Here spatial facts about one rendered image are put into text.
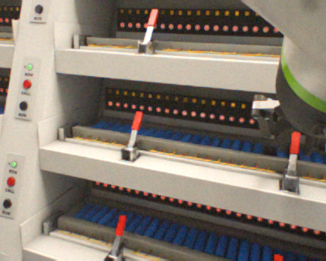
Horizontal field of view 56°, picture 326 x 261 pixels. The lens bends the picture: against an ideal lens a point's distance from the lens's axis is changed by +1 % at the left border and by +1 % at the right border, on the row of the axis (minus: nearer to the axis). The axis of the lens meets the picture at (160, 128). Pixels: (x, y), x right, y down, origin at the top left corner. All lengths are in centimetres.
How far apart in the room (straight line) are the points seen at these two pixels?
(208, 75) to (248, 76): 6
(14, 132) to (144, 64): 30
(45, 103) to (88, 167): 15
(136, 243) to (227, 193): 22
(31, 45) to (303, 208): 56
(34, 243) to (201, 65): 46
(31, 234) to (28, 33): 39
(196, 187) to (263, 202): 10
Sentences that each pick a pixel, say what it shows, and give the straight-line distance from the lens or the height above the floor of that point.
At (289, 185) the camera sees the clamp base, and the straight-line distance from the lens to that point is 52.
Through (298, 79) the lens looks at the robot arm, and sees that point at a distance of 22.
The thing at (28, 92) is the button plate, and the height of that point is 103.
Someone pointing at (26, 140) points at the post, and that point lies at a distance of 65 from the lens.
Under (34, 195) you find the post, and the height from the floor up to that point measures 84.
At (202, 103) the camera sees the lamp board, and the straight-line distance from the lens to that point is 66.
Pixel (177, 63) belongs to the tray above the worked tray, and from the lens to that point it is 53.
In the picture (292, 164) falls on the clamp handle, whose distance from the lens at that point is 51.
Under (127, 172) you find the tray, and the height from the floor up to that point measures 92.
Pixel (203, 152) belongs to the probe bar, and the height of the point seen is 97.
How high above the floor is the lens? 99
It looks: 1 degrees up
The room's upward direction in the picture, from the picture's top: 9 degrees clockwise
